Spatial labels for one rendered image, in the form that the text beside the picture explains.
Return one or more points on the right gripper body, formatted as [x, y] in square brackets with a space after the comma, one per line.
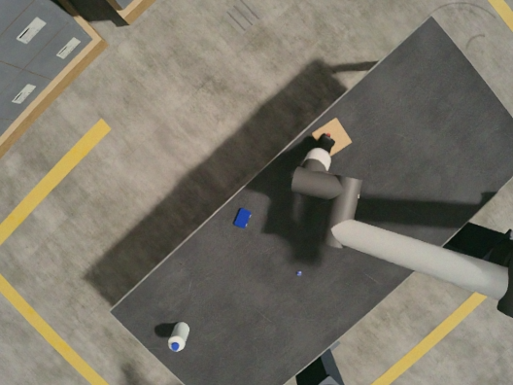
[322, 150]

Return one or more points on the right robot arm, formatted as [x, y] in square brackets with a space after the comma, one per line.
[493, 279]

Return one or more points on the white bottle with blue cap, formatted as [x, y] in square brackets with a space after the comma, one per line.
[178, 336]

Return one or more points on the beige flat mat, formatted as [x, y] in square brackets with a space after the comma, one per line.
[337, 133]

